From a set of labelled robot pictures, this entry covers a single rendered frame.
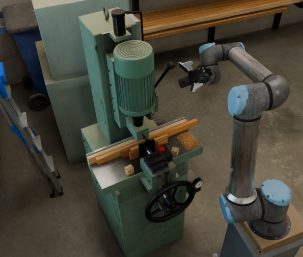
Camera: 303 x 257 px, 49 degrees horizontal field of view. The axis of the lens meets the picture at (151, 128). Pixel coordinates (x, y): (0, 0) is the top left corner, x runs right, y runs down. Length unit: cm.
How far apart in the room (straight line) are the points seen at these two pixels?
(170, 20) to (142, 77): 230
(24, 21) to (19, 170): 128
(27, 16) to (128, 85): 193
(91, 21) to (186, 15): 222
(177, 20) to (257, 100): 249
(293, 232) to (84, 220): 149
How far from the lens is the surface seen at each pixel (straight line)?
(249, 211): 172
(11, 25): 319
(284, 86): 143
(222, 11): 397
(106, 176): 174
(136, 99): 152
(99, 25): 166
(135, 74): 144
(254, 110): 137
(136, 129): 171
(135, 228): 213
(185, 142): 185
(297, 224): 201
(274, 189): 177
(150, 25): 363
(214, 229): 262
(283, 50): 467
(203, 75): 166
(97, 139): 207
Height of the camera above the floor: 225
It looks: 44 degrees down
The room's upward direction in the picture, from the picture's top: 2 degrees counter-clockwise
